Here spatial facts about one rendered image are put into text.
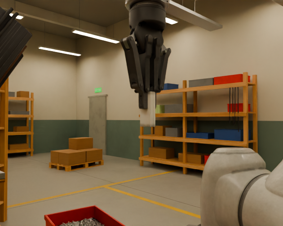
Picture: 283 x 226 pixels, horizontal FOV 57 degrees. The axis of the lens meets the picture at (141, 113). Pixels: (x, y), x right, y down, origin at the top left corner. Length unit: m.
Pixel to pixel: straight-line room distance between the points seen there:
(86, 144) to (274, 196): 7.12
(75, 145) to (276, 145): 4.87
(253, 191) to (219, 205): 0.10
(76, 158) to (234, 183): 6.36
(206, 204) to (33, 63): 10.16
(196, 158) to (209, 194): 5.49
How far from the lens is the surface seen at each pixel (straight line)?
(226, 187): 0.65
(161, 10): 0.54
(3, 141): 3.73
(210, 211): 0.70
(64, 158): 6.86
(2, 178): 0.91
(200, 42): 6.93
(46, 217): 1.12
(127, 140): 8.54
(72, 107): 11.13
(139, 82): 0.50
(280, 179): 0.59
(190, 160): 6.27
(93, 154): 7.24
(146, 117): 0.52
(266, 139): 5.95
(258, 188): 0.61
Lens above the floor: 1.29
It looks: 1 degrees up
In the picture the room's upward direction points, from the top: straight up
